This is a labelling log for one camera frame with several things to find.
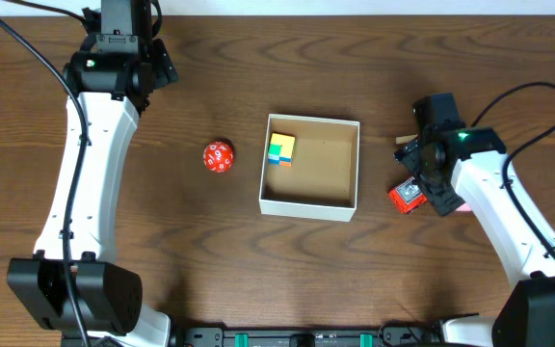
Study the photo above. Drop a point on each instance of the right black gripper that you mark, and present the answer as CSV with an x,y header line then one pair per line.
x,y
443,200

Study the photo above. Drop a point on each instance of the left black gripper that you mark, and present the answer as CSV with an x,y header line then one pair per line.
x,y
163,67

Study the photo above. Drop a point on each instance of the red toy fire truck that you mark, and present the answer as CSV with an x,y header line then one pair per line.
x,y
407,196

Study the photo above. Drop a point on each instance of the pink white pig toy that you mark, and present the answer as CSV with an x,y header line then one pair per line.
x,y
464,208

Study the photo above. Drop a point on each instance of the colourful puzzle cube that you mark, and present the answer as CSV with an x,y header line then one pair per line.
x,y
281,149

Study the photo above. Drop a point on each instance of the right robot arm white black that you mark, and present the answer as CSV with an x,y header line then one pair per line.
x,y
453,165

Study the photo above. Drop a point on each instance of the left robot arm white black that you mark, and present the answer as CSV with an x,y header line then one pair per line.
x,y
71,283

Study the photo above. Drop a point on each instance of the red many-sided die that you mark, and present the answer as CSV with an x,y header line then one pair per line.
x,y
218,157

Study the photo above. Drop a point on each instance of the white cardboard box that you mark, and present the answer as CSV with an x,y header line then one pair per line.
x,y
321,181

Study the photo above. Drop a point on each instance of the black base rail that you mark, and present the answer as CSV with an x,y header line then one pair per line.
x,y
387,335

